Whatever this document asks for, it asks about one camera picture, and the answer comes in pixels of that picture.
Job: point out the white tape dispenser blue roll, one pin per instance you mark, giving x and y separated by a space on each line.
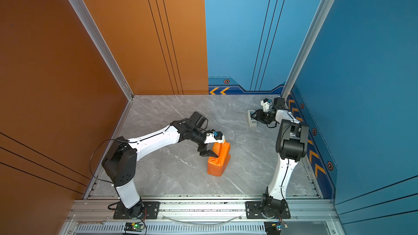
250 120

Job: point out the right green circuit board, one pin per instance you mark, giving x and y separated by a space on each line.
274 228

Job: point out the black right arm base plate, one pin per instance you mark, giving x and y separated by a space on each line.
279 210

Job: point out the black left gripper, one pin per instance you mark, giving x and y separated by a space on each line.
207 153

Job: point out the aluminium corner post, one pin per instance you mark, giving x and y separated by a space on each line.
93 31
309 40

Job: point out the left green circuit board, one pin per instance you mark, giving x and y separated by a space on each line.
135 228

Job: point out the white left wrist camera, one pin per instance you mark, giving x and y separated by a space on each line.
199 122

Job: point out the green circuit board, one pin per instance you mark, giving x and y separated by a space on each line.
135 228
274 228

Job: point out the left aluminium corner post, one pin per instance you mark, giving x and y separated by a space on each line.
93 31

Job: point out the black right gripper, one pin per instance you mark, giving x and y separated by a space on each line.
260 116

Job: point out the right aluminium corner post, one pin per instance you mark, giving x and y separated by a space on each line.
309 40

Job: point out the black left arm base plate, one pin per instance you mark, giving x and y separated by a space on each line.
141 210

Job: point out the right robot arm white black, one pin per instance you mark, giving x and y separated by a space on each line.
291 146

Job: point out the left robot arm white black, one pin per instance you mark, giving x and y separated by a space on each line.
121 159

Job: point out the aluminium front rail frame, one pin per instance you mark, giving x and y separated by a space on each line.
202 215

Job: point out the yellow wrapping paper sheet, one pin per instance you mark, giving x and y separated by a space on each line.
216 165

